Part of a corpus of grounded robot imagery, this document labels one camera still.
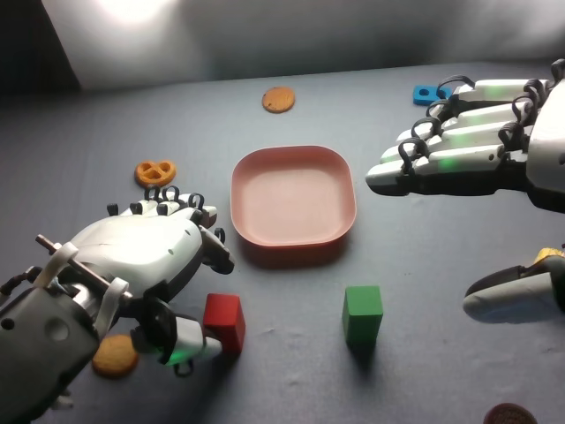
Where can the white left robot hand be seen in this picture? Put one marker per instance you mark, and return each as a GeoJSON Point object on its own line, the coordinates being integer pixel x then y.
{"type": "Point", "coordinates": [141, 247]}

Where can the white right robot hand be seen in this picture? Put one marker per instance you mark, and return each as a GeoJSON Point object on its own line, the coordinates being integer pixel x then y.
{"type": "Point", "coordinates": [468, 132]}

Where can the red block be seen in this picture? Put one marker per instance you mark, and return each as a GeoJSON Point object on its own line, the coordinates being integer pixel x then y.
{"type": "Point", "coordinates": [225, 318]}

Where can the green cube block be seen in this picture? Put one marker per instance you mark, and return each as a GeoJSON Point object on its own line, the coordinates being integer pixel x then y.
{"type": "Point", "coordinates": [362, 318]}

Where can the blue two-hole block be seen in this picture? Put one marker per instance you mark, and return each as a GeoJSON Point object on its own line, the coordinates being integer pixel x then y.
{"type": "Point", "coordinates": [421, 96]}

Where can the pink square plate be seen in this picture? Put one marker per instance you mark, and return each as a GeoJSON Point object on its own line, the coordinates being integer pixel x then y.
{"type": "Point", "coordinates": [291, 199]}

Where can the orange pretzel toy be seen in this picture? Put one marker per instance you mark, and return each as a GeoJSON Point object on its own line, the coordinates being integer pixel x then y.
{"type": "Point", "coordinates": [148, 176]}

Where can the tan round biscuit toy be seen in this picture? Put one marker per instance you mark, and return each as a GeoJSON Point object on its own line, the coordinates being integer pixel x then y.
{"type": "Point", "coordinates": [114, 358]}

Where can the yellow corn toy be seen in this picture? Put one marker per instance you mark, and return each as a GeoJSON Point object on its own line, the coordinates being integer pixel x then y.
{"type": "Point", "coordinates": [549, 254]}

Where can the orange round cookie toy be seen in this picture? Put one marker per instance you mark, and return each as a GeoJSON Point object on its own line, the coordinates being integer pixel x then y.
{"type": "Point", "coordinates": [278, 100]}

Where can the grey table cloth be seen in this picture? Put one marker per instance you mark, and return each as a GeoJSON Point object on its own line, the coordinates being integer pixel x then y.
{"type": "Point", "coordinates": [419, 362]}

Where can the brown chocolate sandwich cookie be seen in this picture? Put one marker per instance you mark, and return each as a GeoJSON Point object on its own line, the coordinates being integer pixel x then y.
{"type": "Point", "coordinates": [507, 415]}

